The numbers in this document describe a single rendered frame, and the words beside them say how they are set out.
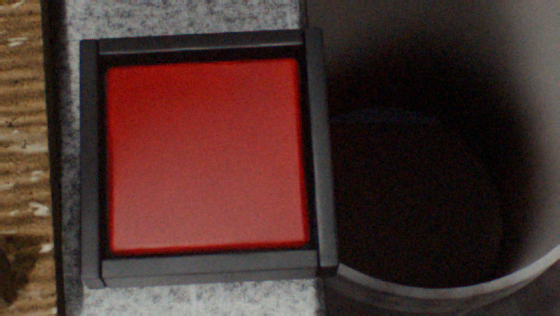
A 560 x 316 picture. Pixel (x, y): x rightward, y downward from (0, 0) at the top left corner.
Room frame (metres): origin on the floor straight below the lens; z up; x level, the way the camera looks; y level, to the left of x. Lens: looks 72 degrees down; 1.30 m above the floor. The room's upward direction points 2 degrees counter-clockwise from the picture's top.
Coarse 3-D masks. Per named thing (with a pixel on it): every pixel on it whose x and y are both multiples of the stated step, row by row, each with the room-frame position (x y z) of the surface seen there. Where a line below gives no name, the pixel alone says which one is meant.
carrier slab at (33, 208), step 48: (0, 0) 0.16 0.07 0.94; (0, 48) 0.15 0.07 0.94; (48, 48) 0.15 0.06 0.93; (0, 96) 0.13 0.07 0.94; (48, 96) 0.13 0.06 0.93; (0, 144) 0.12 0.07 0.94; (48, 144) 0.12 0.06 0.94; (0, 192) 0.10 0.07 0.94; (48, 192) 0.10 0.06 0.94; (0, 240) 0.09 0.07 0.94; (48, 240) 0.09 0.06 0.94; (48, 288) 0.07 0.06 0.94
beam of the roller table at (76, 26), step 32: (64, 0) 0.17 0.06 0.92; (96, 0) 0.17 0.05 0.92; (128, 0) 0.17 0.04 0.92; (160, 0) 0.17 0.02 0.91; (192, 0) 0.17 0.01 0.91; (224, 0) 0.17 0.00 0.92; (256, 0) 0.17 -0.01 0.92; (288, 0) 0.17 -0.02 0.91; (64, 32) 0.16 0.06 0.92; (96, 32) 0.16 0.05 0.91; (128, 32) 0.16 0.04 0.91; (160, 32) 0.16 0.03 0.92; (192, 32) 0.16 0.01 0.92; (64, 64) 0.15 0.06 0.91; (64, 96) 0.14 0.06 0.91; (64, 128) 0.13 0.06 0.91; (64, 160) 0.12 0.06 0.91; (64, 192) 0.11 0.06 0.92; (64, 224) 0.10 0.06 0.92; (64, 256) 0.09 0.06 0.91; (128, 256) 0.08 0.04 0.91; (64, 288) 0.08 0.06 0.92; (128, 288) 0.07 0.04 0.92; (160, 288) 0.07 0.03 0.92; (192, 288) 0.07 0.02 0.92; (224, 288) 0.07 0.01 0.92; (256, 288) 0.07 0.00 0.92; (288, 288) 0.07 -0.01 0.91; (320, 288) 0.07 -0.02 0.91
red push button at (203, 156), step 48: (144, 96) 0.13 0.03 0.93; (192, 96) 0.13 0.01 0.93; (240, 96) 0.13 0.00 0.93; (288, 96) 0.13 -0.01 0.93; (144, 144) 0.12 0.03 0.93; (192, 144) 0.12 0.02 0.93; (240, 144) 0.11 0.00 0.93; (288, 144) 0.11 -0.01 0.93; (144, 192) 0.10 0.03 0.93; (192, 192) 0.10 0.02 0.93; (240, 192) 0.10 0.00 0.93; (288, 192) 0.10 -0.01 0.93; (144, 240) 0.09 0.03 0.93; (192, 240) 0.09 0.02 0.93; (240, 240) 0.08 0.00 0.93; (288, 240) 0.08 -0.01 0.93
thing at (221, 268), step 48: (96, 48) 0.15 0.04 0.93; (144, 48) 0.15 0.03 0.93; (192, 48) 0.15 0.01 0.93; (240, 48) 0.14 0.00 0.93; (288, 48) 0.14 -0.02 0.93; (96, 96) 0.13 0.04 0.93; (96, 144) 0.12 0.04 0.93; (96, 192) 0.10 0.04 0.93; (96, 240) 0.09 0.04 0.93; (336, 240) 0.08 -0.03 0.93; (96, 288) 0.07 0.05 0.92
